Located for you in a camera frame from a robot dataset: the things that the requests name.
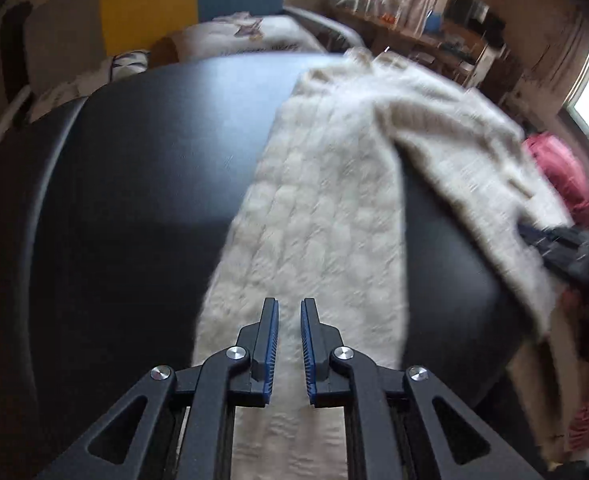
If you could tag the pink cloth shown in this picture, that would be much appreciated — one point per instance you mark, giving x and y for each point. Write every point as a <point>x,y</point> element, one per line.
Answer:
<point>559,170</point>

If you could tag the row of glass jars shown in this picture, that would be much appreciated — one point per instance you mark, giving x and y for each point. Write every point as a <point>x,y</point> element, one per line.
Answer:
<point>369,5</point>

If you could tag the grey deer print pillow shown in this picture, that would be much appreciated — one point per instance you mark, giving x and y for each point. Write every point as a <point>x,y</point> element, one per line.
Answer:
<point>274,35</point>

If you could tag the wooden side desk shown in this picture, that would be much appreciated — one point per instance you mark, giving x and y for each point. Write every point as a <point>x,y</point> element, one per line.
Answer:
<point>399,35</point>

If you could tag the black monitor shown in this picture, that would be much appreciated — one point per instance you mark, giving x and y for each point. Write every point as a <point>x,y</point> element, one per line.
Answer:
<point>474,10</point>

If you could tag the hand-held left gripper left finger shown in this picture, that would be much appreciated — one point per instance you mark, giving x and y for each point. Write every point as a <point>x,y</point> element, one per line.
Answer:
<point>273,350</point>

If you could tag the grey yellow blue sofa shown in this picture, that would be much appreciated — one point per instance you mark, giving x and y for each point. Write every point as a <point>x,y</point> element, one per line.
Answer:
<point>149,0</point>

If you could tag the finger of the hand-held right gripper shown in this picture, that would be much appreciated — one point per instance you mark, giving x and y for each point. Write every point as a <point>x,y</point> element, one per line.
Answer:
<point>549,245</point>

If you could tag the white knit sweater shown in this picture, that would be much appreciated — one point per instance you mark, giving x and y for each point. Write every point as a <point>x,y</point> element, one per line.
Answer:
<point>324,185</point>

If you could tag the blue container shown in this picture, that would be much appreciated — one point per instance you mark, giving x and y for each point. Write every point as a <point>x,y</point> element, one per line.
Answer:
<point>434,22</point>

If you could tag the white triangle pattern pillow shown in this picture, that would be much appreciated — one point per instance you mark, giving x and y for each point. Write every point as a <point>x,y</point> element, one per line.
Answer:
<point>124,62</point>

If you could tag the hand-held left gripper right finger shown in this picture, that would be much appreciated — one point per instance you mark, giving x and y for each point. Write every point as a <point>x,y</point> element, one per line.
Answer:
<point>307,350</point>

